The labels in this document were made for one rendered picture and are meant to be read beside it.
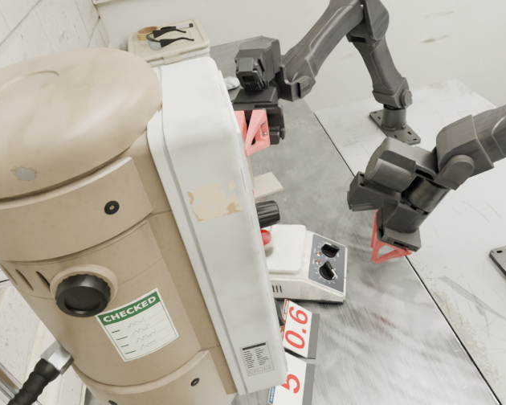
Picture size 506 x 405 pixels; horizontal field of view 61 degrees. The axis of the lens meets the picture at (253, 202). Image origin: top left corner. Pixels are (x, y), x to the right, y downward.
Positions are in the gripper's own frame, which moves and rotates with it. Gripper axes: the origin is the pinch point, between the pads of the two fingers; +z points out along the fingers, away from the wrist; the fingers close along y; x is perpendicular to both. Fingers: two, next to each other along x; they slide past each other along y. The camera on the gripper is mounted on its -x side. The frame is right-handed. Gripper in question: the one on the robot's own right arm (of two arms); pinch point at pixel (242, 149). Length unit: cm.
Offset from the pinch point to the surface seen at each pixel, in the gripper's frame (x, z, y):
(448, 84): 32, -83, 43
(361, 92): 72, -161, 15
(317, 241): 25.6, -5.7, 9.5
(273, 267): 22.8, 3.9, 2.6
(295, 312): 29.0, 9.0, 6.8
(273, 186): 30.8, -29.5, -4.1
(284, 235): 22.8, -4.4, 3.4
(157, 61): 20, -90, -57
